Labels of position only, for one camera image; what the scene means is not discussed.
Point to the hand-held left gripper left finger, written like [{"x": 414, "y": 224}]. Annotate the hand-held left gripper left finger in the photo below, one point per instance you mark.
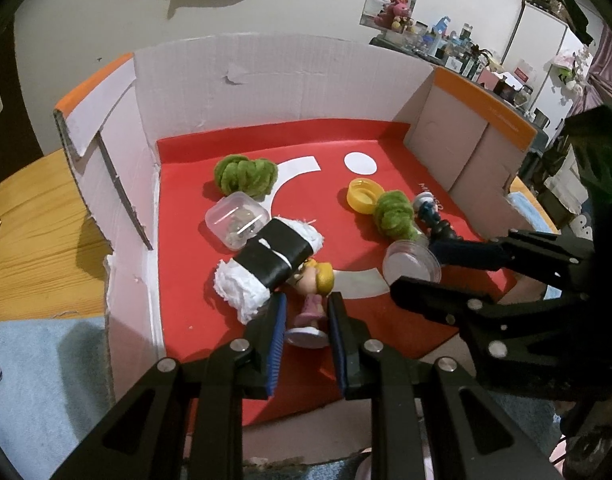
[{"x": 277, "y": 350}]

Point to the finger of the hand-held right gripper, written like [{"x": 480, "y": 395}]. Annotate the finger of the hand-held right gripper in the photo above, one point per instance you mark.
[
  {"x": 461, "y": 252},
  {"x": 431, "y": 300}
]

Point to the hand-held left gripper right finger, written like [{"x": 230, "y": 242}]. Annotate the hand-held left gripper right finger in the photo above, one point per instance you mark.
[{"x": 338, "y": 350}]

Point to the dark-haired figurine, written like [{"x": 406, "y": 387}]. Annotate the dark-haired figurine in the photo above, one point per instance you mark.
[{"x": 433, "y": 222}]

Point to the clear round lid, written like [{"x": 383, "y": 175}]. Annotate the clear round lid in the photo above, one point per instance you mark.
[{"x": 408, "y": 265}]

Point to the small green chenille bundle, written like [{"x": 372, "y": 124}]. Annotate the small green chenille bundle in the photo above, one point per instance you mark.
[{"x": 393, "y": 215}]

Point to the blond figurine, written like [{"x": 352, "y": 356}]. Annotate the blond figurine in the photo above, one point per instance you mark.
[{"x": 318, "y": 275}]

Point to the black and white sushi plush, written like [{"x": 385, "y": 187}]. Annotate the black and white sushi plush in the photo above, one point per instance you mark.
[{"x": 271, "y": 260}]

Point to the yellow bottle cap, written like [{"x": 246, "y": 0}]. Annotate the yellow bottle cap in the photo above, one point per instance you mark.
[{"x": 361, "y": 197}]

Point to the small clear plastic box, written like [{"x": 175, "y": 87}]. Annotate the small clear plastic box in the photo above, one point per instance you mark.
[{"x": 231, "y": 220}]

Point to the large green chenille bundle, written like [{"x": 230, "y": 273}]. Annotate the large green chenille bundle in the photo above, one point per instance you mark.
[{"x": 243, "y": 175}]

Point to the orange cardboard box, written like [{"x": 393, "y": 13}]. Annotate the orange cardboard box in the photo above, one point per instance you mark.
[{"x": 286, "y": 85}]

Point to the row of bottles and boxes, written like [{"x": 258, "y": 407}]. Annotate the row of bottles and boxes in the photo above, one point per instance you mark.
[{"x": 466, "y": 50}]

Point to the white flower decoration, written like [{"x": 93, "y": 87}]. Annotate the white flower decoration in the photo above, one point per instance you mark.
[{"x": 568, "y": 60}]

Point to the white fridge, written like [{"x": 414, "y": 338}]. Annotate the white fridge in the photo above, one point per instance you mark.
[{"x": 536, "y": 45}]

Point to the blue fluffy mat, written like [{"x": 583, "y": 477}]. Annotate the blue fluffy mat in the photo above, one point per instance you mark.
[{"x": 46, "y": 400}]

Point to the purple curtain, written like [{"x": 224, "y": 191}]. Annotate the purple curtain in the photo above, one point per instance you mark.
[{"x": 611, "y": 60}]

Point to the pink dragon plush toy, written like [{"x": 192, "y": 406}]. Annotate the pink dragon plush toy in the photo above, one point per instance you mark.
[{"x": 398, "y": 10}]

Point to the black bag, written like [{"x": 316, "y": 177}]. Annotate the black bag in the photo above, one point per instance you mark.
[{"x": 556, "y": 2}]

